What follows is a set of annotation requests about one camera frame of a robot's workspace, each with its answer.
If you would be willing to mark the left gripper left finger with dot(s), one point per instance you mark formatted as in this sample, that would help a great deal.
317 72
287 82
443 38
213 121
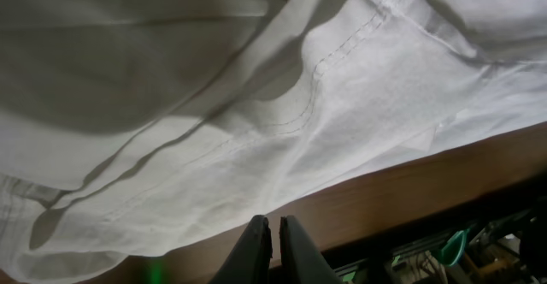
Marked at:
248 261

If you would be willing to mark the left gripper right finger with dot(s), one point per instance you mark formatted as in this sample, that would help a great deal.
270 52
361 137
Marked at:
301 261

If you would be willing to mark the white t-shirt with logo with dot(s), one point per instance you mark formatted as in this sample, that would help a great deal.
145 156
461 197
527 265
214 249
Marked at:
136 127

